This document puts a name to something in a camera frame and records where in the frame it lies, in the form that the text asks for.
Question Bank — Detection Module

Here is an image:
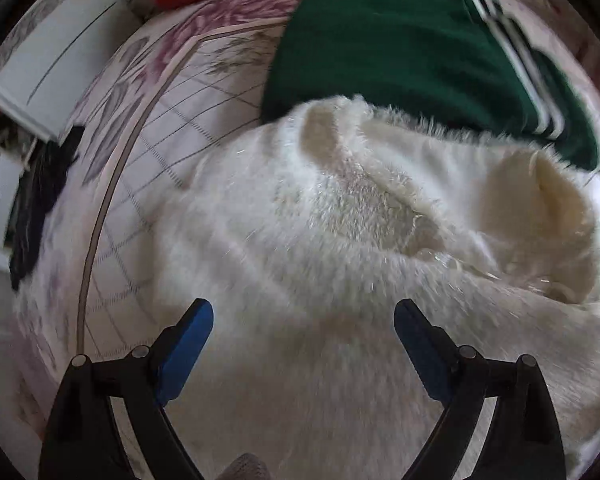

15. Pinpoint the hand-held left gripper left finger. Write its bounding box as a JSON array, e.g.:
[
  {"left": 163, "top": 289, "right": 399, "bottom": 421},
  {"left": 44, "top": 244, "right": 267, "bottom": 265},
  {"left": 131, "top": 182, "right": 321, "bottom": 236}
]
[{"left": 38, "top": 298, "right": 215, "bottom": 480}]

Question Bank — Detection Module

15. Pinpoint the green garment with white stripes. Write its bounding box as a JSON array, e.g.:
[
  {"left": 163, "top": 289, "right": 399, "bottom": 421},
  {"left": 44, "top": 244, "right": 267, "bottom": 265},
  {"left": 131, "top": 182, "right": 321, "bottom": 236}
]
[{"left": 261, "top": 0, "right": 600, "bottom": 171}]

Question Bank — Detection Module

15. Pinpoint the black cloth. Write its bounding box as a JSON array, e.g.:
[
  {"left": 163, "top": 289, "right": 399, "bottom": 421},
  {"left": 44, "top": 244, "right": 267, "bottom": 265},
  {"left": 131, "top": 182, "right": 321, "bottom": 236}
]
[{"left": 9, "top": 125, "right": 86, "bottom": 291}]

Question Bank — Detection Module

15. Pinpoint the white fluffy garment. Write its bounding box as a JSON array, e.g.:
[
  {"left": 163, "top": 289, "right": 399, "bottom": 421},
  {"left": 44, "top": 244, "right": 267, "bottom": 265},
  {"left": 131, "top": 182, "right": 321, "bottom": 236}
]
[{"left": 150, "top": 94, "right": 600, "bottom": 480}]

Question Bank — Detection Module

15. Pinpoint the white diamond-pattern mat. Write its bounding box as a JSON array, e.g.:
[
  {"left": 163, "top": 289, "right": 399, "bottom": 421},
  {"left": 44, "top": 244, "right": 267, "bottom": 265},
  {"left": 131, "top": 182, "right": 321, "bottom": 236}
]
[{"left": 77, "top": 20, "right": 301, "bottom": 480}]

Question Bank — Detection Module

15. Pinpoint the bed with floral sheet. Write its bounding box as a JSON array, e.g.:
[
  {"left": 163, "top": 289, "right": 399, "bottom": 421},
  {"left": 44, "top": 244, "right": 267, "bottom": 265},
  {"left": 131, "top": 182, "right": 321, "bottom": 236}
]
[{"left": 10, "top": 0, "right": 600, "bottom": 480}]

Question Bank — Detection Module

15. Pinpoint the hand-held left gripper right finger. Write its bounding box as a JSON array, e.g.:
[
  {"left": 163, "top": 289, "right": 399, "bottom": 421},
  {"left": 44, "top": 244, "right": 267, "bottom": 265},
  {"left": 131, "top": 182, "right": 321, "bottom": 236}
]
[{"left": 393, "top": 298, "right": 567, "bottom": 480}]

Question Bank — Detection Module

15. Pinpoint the white wardrobe sliding door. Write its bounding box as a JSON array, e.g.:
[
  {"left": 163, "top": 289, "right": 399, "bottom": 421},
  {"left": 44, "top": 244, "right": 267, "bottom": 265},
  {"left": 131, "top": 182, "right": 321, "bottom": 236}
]
[{"left": 0, "top": 0, "right": 146, "bottom": 141}]

